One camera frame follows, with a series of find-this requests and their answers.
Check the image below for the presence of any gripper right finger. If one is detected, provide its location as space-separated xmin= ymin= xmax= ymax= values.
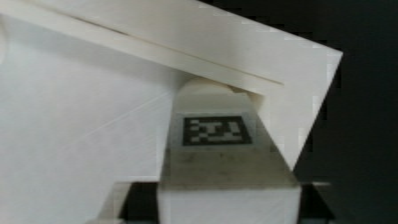
xmin=297 ymin=183 xmax=336 ymax=224

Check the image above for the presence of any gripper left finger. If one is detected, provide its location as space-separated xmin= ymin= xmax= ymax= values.
xmin=87 ymin=182 xmax=160 ymax=224

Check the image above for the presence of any white leg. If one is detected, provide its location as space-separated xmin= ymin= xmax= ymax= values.
xmin=156 ymin=78 xmax=302 ymax=224

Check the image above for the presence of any white square table top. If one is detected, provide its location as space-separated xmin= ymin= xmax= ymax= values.
xmin=0 ymin=6 xmax=286 ymax=224

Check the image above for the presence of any white U-shaped obstacle fence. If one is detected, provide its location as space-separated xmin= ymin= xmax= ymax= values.
xmin=21 ymin=0 xmax=343 ymax=163

